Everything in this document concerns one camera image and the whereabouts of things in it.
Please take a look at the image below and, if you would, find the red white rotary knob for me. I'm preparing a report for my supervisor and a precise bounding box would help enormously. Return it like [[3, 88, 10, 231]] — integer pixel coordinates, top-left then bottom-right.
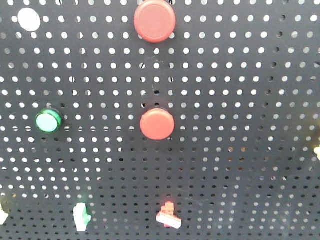
[[155, 201, 182, 229]]

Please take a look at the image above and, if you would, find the green white rotary knob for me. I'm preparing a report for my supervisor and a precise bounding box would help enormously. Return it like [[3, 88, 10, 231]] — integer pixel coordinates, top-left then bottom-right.
[[72, 203, 92, 232]]

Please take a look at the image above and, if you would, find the lower red round push button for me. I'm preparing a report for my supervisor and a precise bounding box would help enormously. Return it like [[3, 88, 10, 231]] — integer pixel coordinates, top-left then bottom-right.
[[139, 108, 175, 140]]

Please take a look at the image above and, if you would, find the red round push button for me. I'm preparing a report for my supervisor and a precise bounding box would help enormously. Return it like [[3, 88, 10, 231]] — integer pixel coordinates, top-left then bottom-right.
[[139, 108, 175, 140], [133, 0, 176, 43]]

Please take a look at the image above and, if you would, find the black perforated pegboard panel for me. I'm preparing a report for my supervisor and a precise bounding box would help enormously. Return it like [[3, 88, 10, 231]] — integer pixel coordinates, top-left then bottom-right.
[[0, 0, 320, 240]]

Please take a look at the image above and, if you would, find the upper red round push button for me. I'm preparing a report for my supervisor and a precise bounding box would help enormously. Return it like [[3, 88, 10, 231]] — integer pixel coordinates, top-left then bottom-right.
[[133, 0, 176, 43]]

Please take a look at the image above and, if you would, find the green round push button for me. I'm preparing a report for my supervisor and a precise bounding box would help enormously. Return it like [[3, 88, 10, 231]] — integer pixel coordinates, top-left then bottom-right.
[[35, 108, 63, 133]]

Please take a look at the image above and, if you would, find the white round button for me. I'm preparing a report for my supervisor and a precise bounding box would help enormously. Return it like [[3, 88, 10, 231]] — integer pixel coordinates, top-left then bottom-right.
[[17, 7, 41, 32]]

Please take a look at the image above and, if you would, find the yellow toggle handle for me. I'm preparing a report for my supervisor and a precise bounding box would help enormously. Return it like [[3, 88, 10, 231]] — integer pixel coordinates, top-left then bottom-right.
[[313, 146, 320, 160]]

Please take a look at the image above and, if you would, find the yellow rotary knob switch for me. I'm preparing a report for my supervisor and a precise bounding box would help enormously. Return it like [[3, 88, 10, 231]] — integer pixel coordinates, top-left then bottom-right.
[[0, 202, 10, 226]]

